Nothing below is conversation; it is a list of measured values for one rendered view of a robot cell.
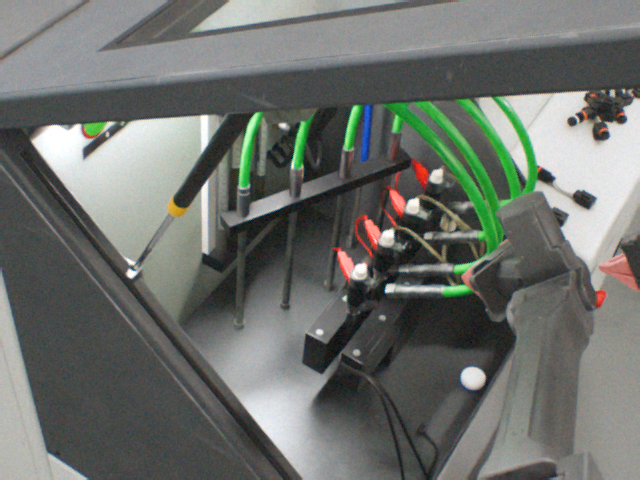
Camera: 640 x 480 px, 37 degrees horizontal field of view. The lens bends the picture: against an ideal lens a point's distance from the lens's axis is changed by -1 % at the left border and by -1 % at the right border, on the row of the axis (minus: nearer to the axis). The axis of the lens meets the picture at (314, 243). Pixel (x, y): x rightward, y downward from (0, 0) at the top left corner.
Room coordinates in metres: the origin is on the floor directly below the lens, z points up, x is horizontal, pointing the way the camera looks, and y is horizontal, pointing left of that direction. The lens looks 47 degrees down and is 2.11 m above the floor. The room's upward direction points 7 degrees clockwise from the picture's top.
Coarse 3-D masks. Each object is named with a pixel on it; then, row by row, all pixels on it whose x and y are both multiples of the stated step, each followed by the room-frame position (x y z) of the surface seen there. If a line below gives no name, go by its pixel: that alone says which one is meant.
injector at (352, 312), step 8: (352, 272) 0.89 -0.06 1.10; (368, 272) 0.89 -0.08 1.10; (352, 280) 0.88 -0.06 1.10; (360, 280) 0.87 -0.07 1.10; (352, 288) 0.87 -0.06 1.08; (360, 288) 0.87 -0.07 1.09; (352, 296) 0.87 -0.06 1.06; (360, 296) 0.87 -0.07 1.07; (352, 304) 0.87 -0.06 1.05; (360, 304) 0.87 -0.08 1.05; (368, 304) 0.87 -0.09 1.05; (376, 304) 0.87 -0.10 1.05; (352, 312) 0.88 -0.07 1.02; (352, 320) 0.88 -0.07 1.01; (352, 328) 0.88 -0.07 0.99; (344, 336) 0.88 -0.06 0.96; (352, 336) 0.88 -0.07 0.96; (344, 344) 0.88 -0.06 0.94
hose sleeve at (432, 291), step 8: (400, 288) 0.85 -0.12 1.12; (408, 288) 0.84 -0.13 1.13; (416, 288) 0.84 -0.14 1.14; (424, 288) 0.83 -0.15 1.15; (432, 288) 0.83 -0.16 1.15; (440, 288) 0.82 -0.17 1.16; (400, 296) 0.84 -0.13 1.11; (408, 296) 0.84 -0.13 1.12; (416, 296) 0.83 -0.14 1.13; (424, 296) 0.83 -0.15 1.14; (432, 296) 0.82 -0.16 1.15; (440, 296) 0.82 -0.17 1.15
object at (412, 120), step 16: (256, 112) 0.96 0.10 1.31; (400, 112) 0.87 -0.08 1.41; (256, 128) 0.96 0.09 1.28; (416, 128) 0.86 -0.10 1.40; (432, 144) 0.85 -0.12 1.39; (448, 160) 0.83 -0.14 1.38; (240, 176) 0.97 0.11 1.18; (464, 176) 0.83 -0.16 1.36; (240, 192) 0.97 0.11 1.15; (480, 208) 0.81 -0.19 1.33; (496, 240) 0.80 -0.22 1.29; (448, 288) 0.82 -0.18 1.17; (464, 288) 0.81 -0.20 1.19
